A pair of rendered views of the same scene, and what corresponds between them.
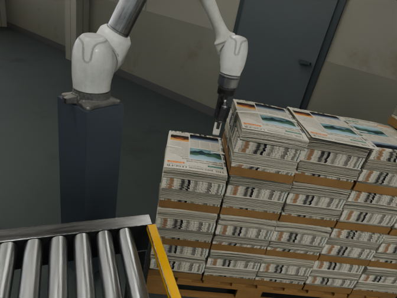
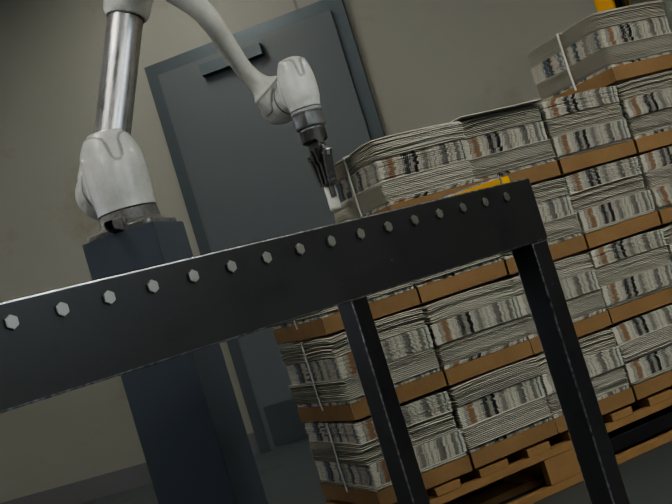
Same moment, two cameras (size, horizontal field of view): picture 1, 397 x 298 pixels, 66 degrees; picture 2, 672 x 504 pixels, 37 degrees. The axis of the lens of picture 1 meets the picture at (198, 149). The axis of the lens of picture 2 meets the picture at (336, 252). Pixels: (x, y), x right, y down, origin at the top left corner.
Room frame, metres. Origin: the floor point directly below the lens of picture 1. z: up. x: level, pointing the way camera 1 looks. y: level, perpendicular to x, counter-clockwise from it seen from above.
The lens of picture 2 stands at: (-1.34, 0.80, 0.70)
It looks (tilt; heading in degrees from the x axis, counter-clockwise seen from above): 2 degrees up; 343
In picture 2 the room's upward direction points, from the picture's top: 17 degrees counter-clockwise
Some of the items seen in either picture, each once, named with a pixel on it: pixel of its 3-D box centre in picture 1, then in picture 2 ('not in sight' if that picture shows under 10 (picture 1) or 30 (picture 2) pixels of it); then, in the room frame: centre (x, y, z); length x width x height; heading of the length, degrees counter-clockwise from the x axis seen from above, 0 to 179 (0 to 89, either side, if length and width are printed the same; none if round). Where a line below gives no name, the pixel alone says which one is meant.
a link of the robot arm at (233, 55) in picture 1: (234, 54); (296, 85); (1.34, -0.06, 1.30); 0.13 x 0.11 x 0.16; 5
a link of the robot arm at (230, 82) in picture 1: (228, 80); (308, 120); (1.33, -0.07, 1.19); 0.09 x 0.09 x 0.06
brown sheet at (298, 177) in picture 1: (309, 160); (485, 192); (1.39, -0.56, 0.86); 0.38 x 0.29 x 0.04; 6
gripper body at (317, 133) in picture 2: (224, 96); (316, 144); (1.33, -0.07, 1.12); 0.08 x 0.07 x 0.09; 8
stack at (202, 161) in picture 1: (259, 224); (493, 345); (1.37, -0.42, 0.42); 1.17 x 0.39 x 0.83; 98
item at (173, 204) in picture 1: (258, 226); (495, 350); (1.37, -0.42, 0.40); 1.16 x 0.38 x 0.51; 98
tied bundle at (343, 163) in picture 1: (315, 145); (477, 164); (1.40, -0.56, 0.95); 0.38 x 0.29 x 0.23; 6
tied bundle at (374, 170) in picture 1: (370, 154); (553, 144); (1.43, -0.85, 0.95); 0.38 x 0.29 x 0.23; 7
